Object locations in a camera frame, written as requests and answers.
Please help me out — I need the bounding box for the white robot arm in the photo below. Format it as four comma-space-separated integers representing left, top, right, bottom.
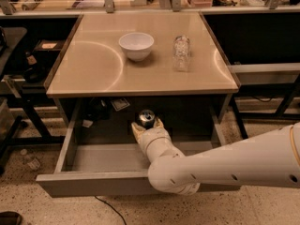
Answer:
131, 118, 300, 195

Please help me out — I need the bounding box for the white ceramic bowl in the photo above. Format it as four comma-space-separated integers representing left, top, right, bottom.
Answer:
118, 32, 154, 62

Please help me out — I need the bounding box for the white label card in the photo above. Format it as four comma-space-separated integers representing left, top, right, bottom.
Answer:
111, 97, 130, 112

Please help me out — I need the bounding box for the black cable on floor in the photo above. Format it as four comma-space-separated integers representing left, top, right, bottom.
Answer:
94, 195, 128, 225

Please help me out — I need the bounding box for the black shoe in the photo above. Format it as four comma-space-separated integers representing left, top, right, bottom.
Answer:
0, 211, 23, 225

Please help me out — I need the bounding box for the grey desk cabinet frame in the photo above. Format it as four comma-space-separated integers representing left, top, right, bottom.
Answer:
43, 11, 251, 147

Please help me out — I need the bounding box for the clear plastic water bottle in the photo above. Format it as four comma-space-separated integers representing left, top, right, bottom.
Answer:
172, 35, 190, 71

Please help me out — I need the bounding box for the crumpled plastic bottle on floor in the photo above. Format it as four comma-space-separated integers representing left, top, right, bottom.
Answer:
20, 149, 41, 171

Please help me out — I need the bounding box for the silver blue redbull can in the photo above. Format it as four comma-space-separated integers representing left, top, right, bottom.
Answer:
138, 109, 156, 129

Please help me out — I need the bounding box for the grey open top drawer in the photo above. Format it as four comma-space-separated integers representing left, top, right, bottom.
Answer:
35, 105, 242, 199

